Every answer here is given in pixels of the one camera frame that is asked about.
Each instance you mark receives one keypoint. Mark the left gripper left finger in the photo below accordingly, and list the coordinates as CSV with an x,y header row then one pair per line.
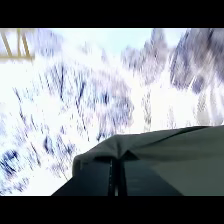
x,y
90,180

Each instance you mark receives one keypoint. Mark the dark green garment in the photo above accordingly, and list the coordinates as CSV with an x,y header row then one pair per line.
x,y
180,153

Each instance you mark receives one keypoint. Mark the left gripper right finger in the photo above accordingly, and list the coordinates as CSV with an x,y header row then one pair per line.
x,y
146,181

